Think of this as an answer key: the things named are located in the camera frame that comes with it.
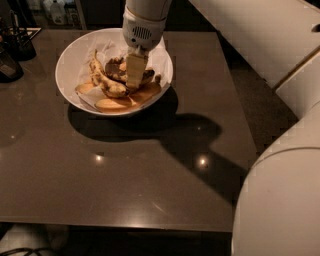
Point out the white plastic jug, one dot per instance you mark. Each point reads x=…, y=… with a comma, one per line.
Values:
x=57, y=14

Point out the orange sweet potato left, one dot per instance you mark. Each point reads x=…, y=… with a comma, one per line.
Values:
x=84, y=88

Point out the orange sweet potato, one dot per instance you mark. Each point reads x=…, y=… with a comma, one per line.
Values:
x=133, y=101
x=84, y=88

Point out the spotted banana left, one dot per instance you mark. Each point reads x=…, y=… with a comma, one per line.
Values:
x=98, y=77

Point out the dark appliance left edge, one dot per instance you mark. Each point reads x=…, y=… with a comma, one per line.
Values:
x=10, y=69

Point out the dark cabinet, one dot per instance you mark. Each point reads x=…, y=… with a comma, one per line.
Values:
x=100, y=13

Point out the dark bruised banana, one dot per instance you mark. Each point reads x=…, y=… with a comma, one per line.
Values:
x=115, y=69

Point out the orange sweet potato front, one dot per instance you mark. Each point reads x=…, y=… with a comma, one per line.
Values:
x=133, y=101

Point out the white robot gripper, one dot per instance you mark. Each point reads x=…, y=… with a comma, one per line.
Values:
x=142, y=34

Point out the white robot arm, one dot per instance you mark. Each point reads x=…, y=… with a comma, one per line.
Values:
x=272, y=49

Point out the white paper liner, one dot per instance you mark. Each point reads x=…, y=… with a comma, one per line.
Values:
x=158, y=60

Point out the black utensil holder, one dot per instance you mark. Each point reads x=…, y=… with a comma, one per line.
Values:
x=18, y=38

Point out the white bowl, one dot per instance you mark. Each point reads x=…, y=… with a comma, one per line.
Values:
x=69, y=63

